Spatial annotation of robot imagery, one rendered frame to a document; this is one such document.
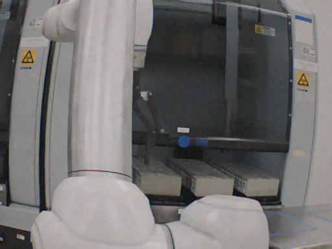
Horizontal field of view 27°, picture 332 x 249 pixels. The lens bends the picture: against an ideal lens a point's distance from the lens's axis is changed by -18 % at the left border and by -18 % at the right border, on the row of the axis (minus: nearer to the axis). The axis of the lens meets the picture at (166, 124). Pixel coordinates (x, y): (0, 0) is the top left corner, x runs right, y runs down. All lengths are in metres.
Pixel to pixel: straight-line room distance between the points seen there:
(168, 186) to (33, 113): 0.45
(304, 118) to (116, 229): 1.33
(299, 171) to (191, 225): 1.23
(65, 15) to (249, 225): 0.83
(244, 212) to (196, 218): 0.07
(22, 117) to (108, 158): 1.09
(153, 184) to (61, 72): 0.41
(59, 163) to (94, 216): 1.13
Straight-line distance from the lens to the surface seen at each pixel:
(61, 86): 2.20
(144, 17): 1.84
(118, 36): 1.19
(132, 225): 1.10
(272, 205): 2.24
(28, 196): 2.23
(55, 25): 1.80
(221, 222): 1.12
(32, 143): 2.21
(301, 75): 2.33
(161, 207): 2.16
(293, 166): 2.33
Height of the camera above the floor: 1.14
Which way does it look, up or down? 3 degrees down
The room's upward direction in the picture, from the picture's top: 5 degrees clockwise
